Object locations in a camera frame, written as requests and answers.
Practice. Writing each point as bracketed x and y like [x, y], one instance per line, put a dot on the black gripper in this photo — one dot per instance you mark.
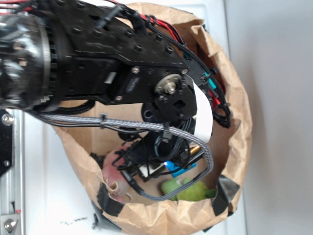
[147, 156]

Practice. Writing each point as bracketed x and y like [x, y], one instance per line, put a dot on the blue wooden block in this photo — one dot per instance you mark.
[175, 170]

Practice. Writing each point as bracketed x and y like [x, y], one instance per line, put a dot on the green plush toy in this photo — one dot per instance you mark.
[197, 192]

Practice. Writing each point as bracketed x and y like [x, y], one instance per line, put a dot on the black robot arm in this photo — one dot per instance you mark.
[73, 64]

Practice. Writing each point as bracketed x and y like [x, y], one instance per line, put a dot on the pink plush toy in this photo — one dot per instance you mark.
[118, 186]

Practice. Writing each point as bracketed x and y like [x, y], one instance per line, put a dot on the brown paper bag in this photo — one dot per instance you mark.
[230, 149]

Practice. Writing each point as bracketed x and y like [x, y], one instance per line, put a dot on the white plastic tray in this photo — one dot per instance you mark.
[55, 201]

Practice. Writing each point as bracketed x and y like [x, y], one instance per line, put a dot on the black mounting plate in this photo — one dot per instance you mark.
[6, 141]

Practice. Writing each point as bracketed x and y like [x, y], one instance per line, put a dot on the aluminium frame rail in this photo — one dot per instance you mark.
[12, 192]

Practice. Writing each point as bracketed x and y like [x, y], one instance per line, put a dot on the silver corner bracket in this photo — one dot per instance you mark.
[10, 224]

